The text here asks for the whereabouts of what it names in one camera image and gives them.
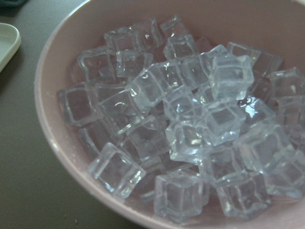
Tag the pile of clear ice cubes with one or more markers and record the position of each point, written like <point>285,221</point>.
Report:
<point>177,120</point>

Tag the pink bowl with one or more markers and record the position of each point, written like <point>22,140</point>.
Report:
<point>277,26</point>

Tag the cream rabbit tray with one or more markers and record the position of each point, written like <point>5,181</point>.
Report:
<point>10,41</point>

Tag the grey folded cloth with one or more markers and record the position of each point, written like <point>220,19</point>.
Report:
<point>11,3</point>

